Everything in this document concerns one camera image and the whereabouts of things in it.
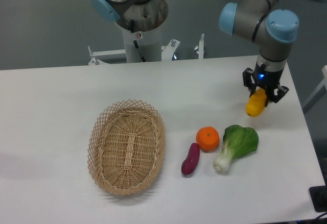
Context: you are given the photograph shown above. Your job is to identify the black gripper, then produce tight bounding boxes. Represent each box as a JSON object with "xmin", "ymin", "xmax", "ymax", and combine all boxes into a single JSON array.
[{"xmin": 242, "ymin": 61, "xmax": 289, "ymax": 107}]

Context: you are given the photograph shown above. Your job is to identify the yellow mango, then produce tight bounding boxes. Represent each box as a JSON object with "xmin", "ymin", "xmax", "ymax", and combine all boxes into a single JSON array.
[{"xmin": 245, "ymin": 88, "xmax": 267, "ymax": 117}]

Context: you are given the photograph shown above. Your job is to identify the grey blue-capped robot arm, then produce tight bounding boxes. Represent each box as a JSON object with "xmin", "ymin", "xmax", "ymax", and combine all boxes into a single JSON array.
[{"xmin": 90, "ymin": 0, "xmax": 299, "ymax": 104}]

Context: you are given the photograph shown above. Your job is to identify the green bok choy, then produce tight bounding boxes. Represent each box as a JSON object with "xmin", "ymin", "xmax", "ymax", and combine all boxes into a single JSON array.
[{"xmin": 213, "ymin": 125, "xmax": 259, "ymax": 173}]

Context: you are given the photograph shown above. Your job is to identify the orange tangerine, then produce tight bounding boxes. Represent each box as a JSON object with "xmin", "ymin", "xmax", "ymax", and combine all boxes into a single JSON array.
[{"xmin": 196, "ymin": 127, "xmax": 220, "ymax": 152}]

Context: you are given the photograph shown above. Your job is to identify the purple sweet potato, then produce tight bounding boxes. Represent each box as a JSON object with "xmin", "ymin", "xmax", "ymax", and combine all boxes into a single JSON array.
[{"xmin": 181, "ymin": 143, "xmax": 200, "ymax": 176}]

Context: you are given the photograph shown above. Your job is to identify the black device at table edge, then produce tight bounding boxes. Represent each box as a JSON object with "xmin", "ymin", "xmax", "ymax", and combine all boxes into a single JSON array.
[{"xmin": 309, "ymin": 185, "xmax": 326, "ymax": 213}]

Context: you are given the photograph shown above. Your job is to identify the woven wicker basket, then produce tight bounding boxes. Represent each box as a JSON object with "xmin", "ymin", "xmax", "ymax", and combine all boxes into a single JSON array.
[{"xmin": 87, "ymin": 99, "xmax": 166, "ymax": 195}]

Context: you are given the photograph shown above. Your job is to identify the white frame at right edge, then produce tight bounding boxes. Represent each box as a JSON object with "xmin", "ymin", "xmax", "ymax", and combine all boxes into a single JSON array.
[{"xmin": 302, "ymin": 65, "xmax": 326, "ymax": 114}]

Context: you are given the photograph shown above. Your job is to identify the white metal base frame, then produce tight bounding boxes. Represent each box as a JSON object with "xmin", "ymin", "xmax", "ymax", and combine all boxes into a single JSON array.
[{"xmin": 88, "ymin": 33, "xmax": 206, "ymax": 65}]

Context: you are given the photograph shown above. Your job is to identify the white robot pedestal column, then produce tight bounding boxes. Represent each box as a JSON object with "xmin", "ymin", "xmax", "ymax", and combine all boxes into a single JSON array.
[{"xmin": 120, "ymin": 28, "xmax": 162, "ymax": 63}]

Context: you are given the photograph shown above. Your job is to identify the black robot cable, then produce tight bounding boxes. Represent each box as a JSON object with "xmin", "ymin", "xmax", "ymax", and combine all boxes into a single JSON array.
[{"xmin": 130, "ymin": 19, "xmax": 147, "ymax": 63}]

